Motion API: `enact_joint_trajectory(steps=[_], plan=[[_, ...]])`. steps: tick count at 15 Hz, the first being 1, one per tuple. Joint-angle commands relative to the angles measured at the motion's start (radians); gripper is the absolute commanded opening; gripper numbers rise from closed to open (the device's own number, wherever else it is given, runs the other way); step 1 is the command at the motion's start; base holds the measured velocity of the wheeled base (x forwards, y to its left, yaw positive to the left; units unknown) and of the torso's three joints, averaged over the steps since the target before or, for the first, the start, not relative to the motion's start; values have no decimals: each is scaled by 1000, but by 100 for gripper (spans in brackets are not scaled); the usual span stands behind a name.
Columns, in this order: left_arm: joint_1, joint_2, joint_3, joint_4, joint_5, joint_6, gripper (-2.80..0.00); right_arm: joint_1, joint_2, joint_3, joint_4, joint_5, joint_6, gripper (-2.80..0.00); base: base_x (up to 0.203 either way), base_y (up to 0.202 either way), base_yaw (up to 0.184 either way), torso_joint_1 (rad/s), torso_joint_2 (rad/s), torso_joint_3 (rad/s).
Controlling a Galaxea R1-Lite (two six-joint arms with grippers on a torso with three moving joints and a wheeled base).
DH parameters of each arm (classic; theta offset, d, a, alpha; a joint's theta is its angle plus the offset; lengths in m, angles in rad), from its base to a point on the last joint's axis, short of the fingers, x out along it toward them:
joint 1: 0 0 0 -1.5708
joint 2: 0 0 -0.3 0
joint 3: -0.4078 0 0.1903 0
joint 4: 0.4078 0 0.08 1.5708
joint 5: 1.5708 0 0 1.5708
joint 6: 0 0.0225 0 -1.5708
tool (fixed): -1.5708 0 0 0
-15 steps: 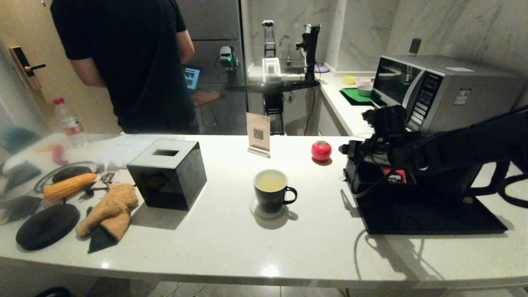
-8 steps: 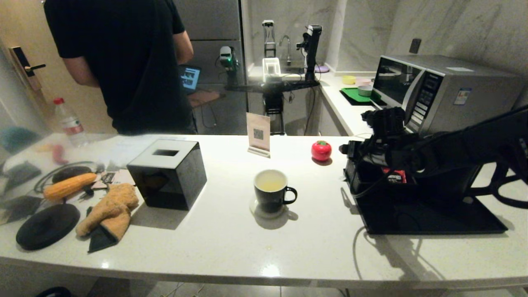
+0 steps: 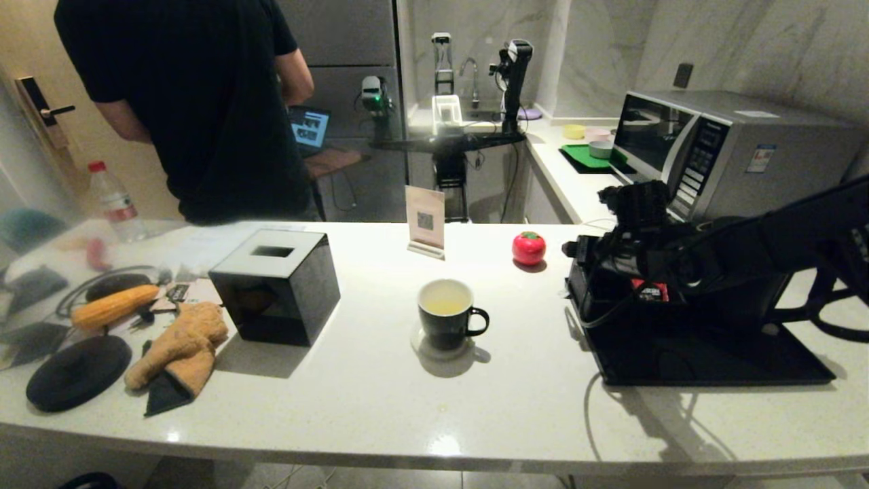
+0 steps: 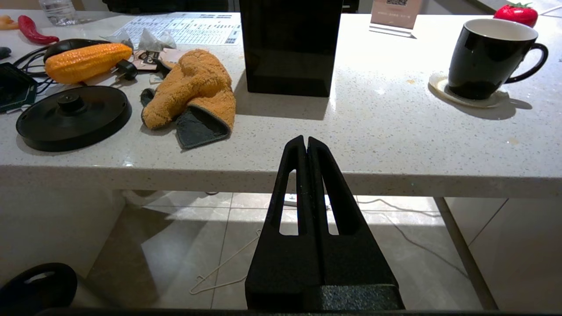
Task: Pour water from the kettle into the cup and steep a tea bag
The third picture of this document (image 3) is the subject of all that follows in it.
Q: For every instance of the chrome faucet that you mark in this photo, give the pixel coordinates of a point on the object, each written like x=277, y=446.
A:
x=474, y=85

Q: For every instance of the black electric kettle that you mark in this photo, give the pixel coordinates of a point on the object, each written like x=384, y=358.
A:
x=747, y=305

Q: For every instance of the grey-green bowl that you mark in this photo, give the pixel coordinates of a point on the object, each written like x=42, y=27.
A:
x=600, y=149

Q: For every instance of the clear water bottle red cap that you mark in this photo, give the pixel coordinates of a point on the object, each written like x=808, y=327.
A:
x=117, y=204

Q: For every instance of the red coffee sachet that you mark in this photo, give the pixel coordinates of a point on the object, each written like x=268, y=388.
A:
x=650, y=293

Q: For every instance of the black oval object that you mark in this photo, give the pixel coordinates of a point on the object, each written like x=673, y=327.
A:
x=119, y=285

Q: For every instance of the red toy tomato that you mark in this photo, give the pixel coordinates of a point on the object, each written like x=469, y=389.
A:
x=528, y=248

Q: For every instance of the teal rounded object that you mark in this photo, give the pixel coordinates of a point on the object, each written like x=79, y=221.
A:
x=27, y=229

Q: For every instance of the black power plug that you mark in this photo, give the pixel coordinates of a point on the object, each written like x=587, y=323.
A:
x=144, y=314

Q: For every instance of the black sachet holder box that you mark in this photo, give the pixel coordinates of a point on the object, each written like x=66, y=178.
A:
x=604, y=311

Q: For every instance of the grey device green light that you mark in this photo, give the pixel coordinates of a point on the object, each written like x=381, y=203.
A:
x=373, y=95

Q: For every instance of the dark wall switch plate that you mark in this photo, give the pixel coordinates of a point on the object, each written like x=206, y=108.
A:
x=683, y=75

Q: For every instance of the paper card black label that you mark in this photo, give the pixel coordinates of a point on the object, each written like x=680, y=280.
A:
x=190, y=293

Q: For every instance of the green cutting mat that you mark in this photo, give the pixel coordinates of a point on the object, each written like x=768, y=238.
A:
x=577, y=168

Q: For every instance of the person in black shirt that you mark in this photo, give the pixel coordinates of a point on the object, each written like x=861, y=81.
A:
x=183, y=102

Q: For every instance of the beige wooden door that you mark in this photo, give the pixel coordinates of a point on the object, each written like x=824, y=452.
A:
x=34, y=41

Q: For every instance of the black round kettle base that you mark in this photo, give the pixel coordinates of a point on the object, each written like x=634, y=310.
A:
x=77, y=373

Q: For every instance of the open laptop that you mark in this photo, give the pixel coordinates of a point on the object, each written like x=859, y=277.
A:
x=309, y=129

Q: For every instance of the yellow toy corn cob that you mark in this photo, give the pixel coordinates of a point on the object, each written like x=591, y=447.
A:
x=115, y=307

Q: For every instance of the black rectangular serving tray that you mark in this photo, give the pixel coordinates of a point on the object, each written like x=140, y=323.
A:
x=679, y=360

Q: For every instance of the black rounded plastic object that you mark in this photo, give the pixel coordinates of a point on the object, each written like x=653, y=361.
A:
x=88, y=481

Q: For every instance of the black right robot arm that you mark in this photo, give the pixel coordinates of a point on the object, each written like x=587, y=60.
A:
x=781, y=244

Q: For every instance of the dark flat packet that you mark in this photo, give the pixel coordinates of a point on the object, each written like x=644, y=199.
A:
x=34, y=285

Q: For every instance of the black mug white inside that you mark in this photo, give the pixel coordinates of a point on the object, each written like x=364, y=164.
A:
x=445, y=329

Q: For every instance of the beige QR sign card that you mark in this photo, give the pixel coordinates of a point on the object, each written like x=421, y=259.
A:
x=425, y=217

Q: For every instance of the white round coaster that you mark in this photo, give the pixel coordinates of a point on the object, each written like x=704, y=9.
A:
x=415, y=341

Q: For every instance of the yellow bowl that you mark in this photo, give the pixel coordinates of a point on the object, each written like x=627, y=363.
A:
x=574, y=131

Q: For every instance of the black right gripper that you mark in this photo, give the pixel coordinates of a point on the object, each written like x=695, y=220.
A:
x=618, y=261

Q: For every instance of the black table column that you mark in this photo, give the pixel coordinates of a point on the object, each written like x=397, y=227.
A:
x=450, y=183

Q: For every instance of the purple round lid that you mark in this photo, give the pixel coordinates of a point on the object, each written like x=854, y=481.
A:
x=529, y=114

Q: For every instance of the black cube tissue box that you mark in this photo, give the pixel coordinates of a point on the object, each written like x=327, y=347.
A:
x=285, y=299

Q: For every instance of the pink bowl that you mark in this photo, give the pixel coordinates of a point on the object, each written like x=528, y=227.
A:
x=597, y=134

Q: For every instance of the black background table top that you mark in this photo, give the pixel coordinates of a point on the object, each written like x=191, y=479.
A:
x=448, y=142

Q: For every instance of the black door lock with lever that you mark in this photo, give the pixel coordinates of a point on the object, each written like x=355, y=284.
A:
x=41, y=112

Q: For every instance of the silver microwave oven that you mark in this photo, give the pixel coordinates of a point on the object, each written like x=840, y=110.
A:
x=747, y=136

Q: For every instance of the green cutting board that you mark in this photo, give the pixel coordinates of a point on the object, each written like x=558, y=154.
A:
x=584, y=156

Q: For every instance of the white plastic container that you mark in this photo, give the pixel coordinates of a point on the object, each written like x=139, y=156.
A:
x=447, y=112

